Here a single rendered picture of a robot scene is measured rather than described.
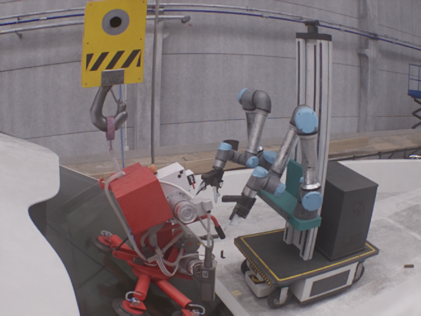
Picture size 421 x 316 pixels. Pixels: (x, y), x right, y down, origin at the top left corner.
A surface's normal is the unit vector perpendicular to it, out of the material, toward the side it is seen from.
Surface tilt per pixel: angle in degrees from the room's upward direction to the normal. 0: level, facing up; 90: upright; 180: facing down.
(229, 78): 90
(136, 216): 90
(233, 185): 90
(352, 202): 90
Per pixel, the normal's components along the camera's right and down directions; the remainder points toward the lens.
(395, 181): -0.03, 0.28
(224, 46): 0.39, 0.27
